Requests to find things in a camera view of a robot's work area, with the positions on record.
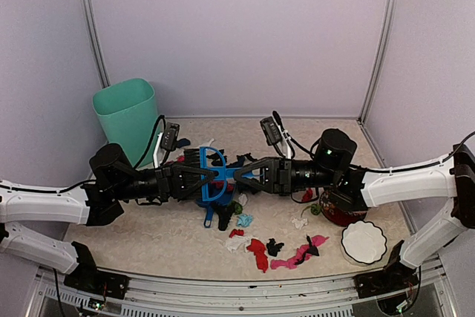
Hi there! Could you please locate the red floral bowl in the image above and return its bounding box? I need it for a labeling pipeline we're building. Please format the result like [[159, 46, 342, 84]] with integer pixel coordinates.
[[318, 188, 368, 227]]

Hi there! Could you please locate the small black scrap front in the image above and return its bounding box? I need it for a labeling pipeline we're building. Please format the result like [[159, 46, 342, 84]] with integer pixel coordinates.
[[266, 238, 285, 257]]

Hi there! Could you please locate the green paper scrap right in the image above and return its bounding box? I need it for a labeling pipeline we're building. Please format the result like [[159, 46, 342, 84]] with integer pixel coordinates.
[[301, 203, 322, 216]]

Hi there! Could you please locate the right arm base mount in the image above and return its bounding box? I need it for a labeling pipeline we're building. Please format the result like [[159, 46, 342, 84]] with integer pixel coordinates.
[[353, 241, 420, 298]]

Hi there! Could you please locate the small red scrap right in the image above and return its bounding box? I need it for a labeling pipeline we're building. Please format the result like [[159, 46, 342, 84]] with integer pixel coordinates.
[[301, 189, 313, 203]]

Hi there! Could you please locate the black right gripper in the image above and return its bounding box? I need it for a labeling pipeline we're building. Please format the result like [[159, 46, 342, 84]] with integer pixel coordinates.
[[232, 156, 338, 195]]

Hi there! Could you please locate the teal plastic waste bin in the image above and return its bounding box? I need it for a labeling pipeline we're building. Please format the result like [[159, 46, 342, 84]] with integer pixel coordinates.
[[93, 78, 163, 167]]

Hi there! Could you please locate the white paper scrap front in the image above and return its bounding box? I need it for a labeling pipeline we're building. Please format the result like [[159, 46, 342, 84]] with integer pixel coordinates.
[[224, 235, 252, 253]]

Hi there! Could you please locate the navy paper scrap far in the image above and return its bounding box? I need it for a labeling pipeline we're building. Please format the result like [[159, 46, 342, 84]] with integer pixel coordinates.
[[177, 138, 191, 148]]

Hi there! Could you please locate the white paper scrap right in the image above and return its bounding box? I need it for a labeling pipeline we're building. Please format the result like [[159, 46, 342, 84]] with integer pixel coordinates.
[[291, 218, 308, 230]]

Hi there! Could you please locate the blue hand brush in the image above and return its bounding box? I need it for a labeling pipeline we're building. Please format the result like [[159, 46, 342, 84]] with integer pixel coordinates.
[[180, 146, 235, 205]]

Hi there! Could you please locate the red paper scrap front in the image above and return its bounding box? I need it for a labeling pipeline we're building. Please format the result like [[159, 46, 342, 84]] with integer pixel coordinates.
[[246, 238, 269, 273]]

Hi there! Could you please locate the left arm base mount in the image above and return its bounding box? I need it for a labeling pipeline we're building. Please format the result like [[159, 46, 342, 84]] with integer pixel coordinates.
[[64, 241, 129, 300]]

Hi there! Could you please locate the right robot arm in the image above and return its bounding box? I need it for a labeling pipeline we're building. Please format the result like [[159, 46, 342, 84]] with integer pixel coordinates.
[[233, 128, 474, 290]]

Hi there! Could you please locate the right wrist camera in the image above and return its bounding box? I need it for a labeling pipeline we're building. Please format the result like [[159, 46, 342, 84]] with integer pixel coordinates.
[[260, 111, 295, 160]]

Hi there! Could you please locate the long pink paper scrap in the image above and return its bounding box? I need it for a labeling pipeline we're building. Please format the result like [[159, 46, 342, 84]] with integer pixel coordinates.
[[270, 235, 329, 270]]

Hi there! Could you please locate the white scalloped bowl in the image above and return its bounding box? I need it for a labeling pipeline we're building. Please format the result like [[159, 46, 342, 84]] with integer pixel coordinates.
[[340, 220, 387, 267]]

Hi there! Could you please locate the white paper scrap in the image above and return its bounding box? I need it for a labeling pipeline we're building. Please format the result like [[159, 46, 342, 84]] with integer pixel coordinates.
[[224, 235, 252, 253], [291, 218, 308, 230]]

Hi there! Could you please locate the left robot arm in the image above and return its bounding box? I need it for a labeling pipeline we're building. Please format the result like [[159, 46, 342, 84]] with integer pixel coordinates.
[[1, 143, 216, 291]]

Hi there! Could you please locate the blue dustpan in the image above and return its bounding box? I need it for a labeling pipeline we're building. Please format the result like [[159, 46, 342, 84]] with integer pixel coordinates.
[[197, 192, 235, 231]]

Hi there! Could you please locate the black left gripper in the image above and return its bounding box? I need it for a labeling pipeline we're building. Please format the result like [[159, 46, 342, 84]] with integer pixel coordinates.
[[112, 160, 214, 203]]

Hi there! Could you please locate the light blue paper scrap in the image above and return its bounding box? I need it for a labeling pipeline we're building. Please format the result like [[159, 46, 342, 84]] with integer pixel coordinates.
[[236, 214, 253, 228]]

